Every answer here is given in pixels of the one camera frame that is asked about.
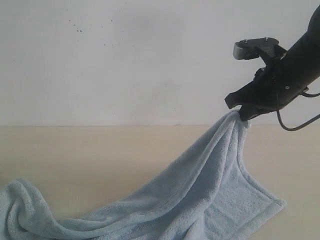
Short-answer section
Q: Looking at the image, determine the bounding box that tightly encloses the light blue terry towel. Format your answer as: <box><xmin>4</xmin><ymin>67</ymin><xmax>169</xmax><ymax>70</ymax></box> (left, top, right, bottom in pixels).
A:
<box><xmin>0</xmin><ymin>110</ymin><xmax>287</xmax><ymax>240</ymax></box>

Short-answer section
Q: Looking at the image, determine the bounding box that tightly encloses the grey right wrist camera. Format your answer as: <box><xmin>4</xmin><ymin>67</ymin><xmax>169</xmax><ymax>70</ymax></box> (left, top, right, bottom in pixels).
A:
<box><xmin>232</xmin><ymin>37</ymin><xmax>287</xmax><ymax>63</ymax></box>

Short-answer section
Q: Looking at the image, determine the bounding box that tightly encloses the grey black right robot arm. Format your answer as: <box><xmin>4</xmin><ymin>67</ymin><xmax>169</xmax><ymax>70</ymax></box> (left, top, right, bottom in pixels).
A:
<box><xmin>224</xmin><ymin>8</ymin><xmax>320</xmax><ymax>121</ymax></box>

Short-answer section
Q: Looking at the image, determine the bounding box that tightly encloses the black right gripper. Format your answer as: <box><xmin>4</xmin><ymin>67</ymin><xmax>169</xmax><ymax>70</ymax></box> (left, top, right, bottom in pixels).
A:
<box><xmin>224</xmin><ymin>51</ymin><xmax>310</xmax><ymax>121</ymax></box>

